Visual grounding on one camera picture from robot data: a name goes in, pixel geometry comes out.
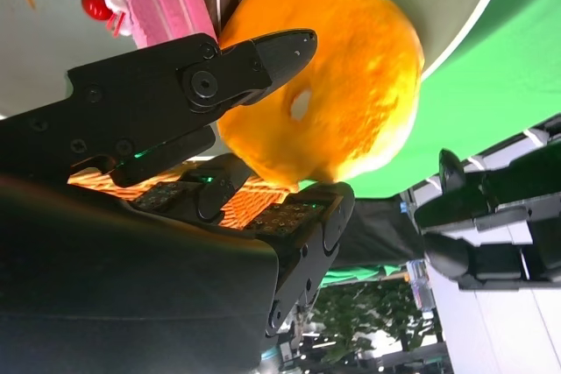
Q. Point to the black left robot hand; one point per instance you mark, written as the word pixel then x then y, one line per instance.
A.
pixel 504 216

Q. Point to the green leafy plant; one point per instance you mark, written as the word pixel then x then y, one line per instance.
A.
pixel 364 312

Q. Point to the clear acrylic display box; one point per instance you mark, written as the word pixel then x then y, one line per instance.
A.
pixel 421 282

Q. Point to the green tablecloth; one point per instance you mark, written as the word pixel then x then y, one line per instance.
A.
pixel 504 85

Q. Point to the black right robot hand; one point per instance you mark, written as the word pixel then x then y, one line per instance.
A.
pixel 131 282

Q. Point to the orange wicker basket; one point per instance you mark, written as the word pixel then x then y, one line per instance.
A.
pixel 254 203

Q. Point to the pale grey ribbed bowl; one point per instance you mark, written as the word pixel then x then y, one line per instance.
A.
pixel 438 6

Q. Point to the black cloth drape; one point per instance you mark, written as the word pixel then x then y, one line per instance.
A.
pixel 377 229

